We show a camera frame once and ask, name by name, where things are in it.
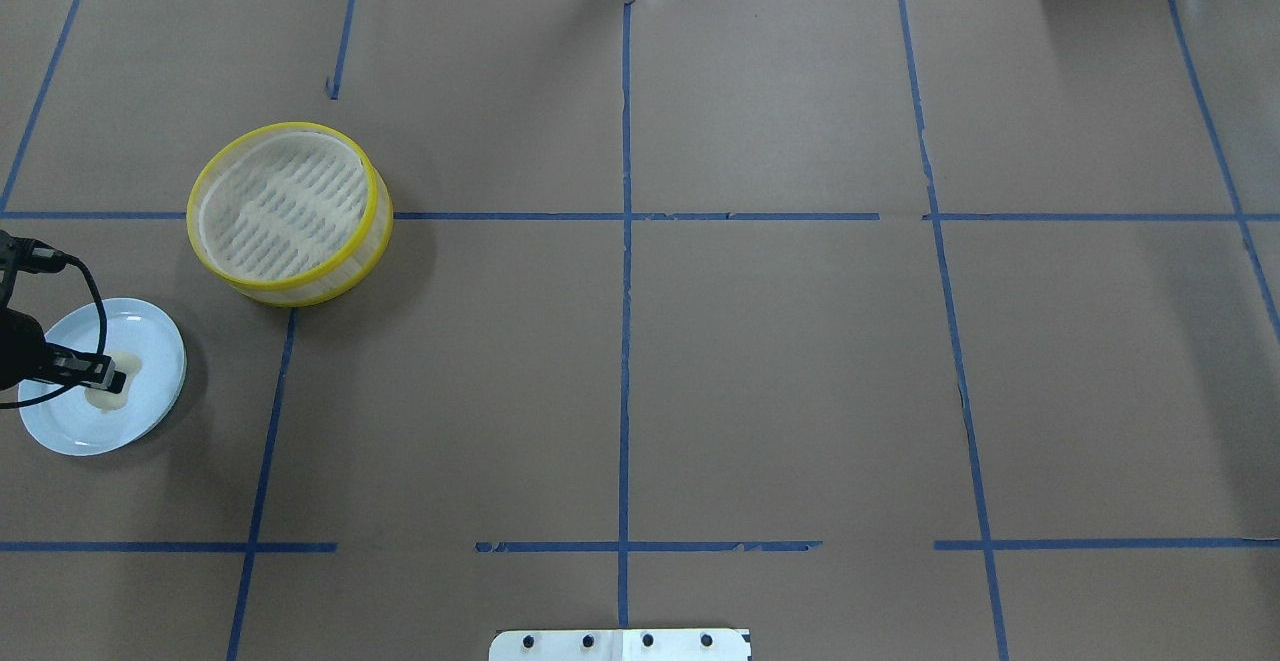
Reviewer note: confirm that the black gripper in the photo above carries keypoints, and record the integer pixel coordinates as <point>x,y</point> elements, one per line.
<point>18,349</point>

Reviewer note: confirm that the white camera mast pedestal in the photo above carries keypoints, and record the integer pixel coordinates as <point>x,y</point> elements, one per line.
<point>623,644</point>

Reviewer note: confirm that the light blue round plate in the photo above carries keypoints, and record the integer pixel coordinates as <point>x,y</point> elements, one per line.
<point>63,422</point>

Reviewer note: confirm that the yellow rimmed bamboo steamer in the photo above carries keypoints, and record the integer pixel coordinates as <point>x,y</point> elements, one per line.
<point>290,215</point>

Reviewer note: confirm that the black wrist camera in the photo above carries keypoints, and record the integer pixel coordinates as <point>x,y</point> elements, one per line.
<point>22,254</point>

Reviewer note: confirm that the cream white steamed bun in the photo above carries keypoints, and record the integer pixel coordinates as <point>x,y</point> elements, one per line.
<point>125,367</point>

